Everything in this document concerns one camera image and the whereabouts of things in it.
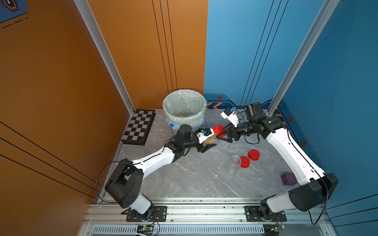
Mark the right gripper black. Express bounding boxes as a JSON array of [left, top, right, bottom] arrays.
[[216, 120, 256, 143]]

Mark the peanut jar back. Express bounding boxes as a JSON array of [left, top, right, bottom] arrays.
[[203, 137, 216, 146]]

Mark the peanut jar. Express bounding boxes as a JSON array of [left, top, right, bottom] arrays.
[[203, 137, 216, 146], [226, 155, 242, 174]]

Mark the red lid of back jar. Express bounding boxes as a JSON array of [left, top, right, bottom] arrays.
[[213, 125, 226, 138]]

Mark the red lid of jar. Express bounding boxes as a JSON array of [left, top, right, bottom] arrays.
[[213, 125, 226, 138], [240, 156, 250, 169], [248, 149, 260, 161]]

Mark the red lid of front jar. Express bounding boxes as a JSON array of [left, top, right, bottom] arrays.
[[248, 149, 260, 161]]

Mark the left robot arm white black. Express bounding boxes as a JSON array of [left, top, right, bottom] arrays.
[[105, 124, 219, 220]]

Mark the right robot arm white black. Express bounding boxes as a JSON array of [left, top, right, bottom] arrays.
[[216, 103, 338, 220]]

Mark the translucent green bin liner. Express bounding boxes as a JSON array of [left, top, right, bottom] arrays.
[[162, 89, 207, 130]]

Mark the black white chessboard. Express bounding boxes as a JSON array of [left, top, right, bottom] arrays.
[[121, 109, 156, 146]]

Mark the purple block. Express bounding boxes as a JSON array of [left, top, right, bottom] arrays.
[[281, 172, 297, 186]]

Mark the left green circuit board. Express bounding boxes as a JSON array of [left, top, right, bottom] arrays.
[[136, 225, 154, 236]]

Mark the green circuit board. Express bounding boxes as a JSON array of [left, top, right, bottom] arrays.
[[136, 225, 154, 236], [270, 224, 286, 236]]

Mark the right green circuit board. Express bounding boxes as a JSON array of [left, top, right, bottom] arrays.
[[270, 224, 286, 236]]

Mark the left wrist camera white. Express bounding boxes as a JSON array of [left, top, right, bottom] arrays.
[[197, 136, 209, 144]]

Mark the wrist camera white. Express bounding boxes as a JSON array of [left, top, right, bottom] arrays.
[[221, 107, 239, 127], [197, 136, 209, 144]]

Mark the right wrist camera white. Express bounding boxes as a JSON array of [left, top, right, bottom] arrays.
[[221, 107, 239, 127]]

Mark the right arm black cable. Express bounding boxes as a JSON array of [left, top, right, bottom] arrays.
[[236, 110, 330, 225]]

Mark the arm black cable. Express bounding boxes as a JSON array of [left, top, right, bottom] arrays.
[[236, 110, 330, 225], [95, 135, 178, 204]]

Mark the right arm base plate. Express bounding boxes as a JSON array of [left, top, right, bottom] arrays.
[[244, 206, 287, 222]]

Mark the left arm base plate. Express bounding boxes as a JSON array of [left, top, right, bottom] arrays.
[[126, 206, 167, 223]]

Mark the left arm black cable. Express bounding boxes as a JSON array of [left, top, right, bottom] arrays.
[[95, 135, 178, 204]]

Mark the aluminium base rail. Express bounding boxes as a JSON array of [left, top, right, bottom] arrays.
[[78, 198, 337, 236]]

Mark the right aluminium corner post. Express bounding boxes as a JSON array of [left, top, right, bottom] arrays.
[[267, 0, 339, 117]]

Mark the aluminium corner post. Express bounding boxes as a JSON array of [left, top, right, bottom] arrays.
[[267, 0, 339, 117], [74, 0, 135, 114]]

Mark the left aluminium corner post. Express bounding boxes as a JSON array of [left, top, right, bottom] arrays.
[[74, 0, 135, 114]]

